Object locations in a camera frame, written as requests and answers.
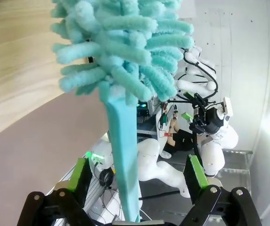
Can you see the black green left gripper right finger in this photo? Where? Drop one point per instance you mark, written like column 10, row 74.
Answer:
column 194, row 174

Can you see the finger of the green tipped right gripper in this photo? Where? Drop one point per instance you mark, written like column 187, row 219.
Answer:
column 188, row 94
column 186, row 115

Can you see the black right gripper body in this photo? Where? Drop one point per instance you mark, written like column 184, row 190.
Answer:
column 209, row 117

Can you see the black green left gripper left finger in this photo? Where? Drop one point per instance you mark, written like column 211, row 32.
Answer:
column 78, row 179

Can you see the teal microfiber duster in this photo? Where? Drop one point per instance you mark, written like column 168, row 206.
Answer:
column 125, row 164

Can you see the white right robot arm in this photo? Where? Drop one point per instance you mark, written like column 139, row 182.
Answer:
column 213, row 153

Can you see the person in black shirt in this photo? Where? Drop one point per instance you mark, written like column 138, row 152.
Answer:
column 180, row 141

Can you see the computer case with cyan light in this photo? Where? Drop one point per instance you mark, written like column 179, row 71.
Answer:
column 142, row 108

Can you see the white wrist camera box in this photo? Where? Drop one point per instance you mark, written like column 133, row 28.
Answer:
column 227, row 107

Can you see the slotted aluminium table frame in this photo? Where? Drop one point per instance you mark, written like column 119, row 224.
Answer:
column 97, row 195

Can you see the black frame wooden shelf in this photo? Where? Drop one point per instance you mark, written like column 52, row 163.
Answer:
column 19, row 58

